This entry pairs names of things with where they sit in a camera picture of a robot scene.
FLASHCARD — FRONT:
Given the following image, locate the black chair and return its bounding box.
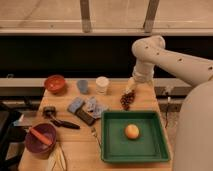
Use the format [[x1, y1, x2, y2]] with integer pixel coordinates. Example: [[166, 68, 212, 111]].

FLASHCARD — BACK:
[[0, 101, 26, 171]]

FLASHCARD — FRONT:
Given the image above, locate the purple bowl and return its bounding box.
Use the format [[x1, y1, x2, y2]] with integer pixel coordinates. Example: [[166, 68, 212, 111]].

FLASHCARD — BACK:
[[25, 123, 56, 155]]

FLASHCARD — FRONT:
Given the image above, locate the black handled brush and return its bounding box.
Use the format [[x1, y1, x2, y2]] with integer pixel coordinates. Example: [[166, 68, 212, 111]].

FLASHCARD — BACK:
[[42, 106, 80, 129]]

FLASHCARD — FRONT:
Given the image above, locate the blue sponge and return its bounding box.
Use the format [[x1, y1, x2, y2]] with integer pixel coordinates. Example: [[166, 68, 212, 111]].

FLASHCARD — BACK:
[[67, 97, 84, 114]]

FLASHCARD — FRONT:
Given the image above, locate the yellow corn husk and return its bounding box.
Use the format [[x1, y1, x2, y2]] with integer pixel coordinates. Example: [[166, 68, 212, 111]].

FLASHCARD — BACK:
[[45, 143, 67, 171]]

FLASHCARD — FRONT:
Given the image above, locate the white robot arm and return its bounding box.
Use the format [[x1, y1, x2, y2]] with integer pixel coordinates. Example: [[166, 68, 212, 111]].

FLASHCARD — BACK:
[[131, 35, 213, 171]]

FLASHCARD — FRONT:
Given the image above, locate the orange carrot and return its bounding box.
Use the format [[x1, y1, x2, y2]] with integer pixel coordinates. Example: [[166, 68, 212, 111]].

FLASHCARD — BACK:
[[30, 128, 52, 146]]

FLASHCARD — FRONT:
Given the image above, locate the orange fruit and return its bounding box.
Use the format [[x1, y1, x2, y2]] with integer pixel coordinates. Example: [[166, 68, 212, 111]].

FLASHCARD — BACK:
[[125, 124, 140, 139]]

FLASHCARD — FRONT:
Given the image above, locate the green plastic tray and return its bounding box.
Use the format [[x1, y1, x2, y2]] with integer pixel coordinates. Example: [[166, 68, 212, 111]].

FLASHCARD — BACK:
[[101, 111, 170, 163]]

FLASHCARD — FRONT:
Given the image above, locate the blue crumpled cloth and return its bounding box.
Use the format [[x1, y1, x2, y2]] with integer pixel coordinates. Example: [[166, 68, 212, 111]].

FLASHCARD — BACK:
[[86, 97, 108, 119]]

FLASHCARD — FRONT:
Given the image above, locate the small metal fork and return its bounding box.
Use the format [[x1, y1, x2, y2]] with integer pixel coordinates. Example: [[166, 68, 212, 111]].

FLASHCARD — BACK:
[[91, 127, 101, 148]]

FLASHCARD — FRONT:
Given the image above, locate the red bowl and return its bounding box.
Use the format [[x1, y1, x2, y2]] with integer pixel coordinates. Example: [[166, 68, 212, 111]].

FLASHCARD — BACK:
[[44, 75, 65, 93]]

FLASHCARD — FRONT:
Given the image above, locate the dark board eraser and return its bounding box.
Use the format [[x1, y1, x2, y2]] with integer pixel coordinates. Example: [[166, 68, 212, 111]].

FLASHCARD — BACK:
[[76, 109, 95, 126]]

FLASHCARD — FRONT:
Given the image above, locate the bunch of dark grapes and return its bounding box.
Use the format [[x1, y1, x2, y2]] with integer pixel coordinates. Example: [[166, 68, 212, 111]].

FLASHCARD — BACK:
[[120, 90, 135, 110]]

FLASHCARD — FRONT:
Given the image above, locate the white cup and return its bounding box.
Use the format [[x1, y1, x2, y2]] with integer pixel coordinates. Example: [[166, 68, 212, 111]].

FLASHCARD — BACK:
[[95, 76, 109, 94]]

